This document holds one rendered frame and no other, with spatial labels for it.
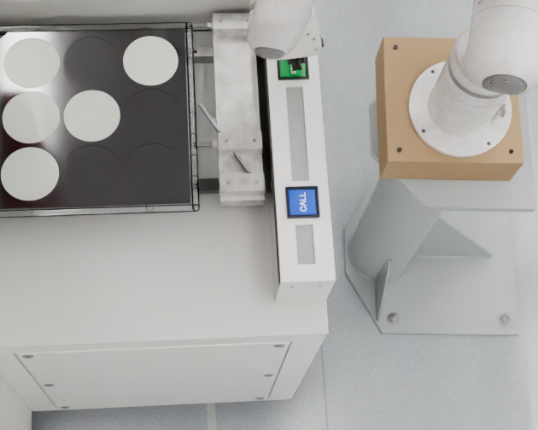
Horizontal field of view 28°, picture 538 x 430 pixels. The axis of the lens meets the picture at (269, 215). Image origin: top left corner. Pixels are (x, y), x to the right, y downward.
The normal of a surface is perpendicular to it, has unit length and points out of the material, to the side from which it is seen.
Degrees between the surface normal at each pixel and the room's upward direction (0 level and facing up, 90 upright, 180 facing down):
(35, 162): 0
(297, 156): 0
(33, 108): 0
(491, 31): 37
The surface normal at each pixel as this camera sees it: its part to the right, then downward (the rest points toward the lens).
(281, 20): -0.03, 0.66
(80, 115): 0.07, -0.32
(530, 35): 0.37, -0.17
